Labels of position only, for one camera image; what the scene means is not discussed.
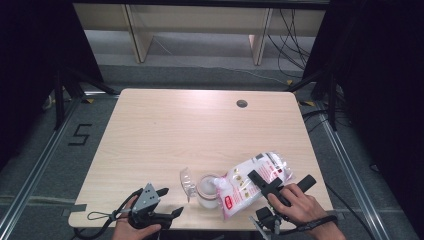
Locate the black metal stand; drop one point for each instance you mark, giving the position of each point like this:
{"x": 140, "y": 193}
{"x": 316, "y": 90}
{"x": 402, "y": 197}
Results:
{"x": 60, "y": 100}
{"x": 331, "y": 100}

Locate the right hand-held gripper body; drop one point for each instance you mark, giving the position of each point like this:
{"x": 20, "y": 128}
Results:
{"x": 266, "y": 216}

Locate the aluminium floor rail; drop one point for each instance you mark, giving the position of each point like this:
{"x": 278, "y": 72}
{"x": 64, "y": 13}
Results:
{"x": 36, "y": 166}
{"x": 350, "y": 173}

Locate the light wooden furniture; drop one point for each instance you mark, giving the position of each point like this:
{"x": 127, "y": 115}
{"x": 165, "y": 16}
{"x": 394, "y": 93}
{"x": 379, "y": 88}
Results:
{"x": 143, "y": 33}

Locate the person's right hand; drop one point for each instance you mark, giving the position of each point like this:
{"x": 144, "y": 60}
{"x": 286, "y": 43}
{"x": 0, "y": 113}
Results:
{"x": 300, "y": 206}

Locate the grey floor tape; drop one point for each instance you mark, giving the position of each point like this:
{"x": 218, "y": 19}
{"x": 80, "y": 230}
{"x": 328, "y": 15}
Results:
{"x": 78, "y": 208}

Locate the red and white sugar pouch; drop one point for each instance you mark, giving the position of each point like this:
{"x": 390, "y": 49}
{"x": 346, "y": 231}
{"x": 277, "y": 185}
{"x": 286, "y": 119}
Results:
{"x": 246, "y": 186}

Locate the person's left hand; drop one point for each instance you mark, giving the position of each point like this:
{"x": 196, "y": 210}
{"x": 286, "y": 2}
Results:
{"x": 120, "y": 230}

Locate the grey round table grommet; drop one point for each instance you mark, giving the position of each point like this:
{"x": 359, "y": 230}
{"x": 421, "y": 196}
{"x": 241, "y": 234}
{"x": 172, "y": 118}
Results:
{"x": 242, "y": 103}

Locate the black curtain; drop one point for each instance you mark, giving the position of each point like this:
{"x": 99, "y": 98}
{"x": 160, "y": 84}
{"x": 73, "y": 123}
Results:
{"x": 30, "y": 66}
{"x": 383, "y": 83}

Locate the clear glass measuring cup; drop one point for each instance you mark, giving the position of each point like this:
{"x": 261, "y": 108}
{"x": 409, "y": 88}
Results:
{"x": 206, "y": 196}

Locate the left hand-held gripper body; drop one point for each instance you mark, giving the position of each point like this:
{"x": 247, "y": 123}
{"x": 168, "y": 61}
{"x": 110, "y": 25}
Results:
{"x": 146, "y": 201}

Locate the yellow black tape piece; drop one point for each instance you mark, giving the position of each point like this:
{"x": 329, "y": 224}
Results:
{"x": 308, "y": 103}
{"x": 289, "y": 81}
{"x": 89, "y": 100}

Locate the white sugar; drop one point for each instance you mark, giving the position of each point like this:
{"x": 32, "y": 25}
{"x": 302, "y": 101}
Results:
{"x": 207, "y": 188}

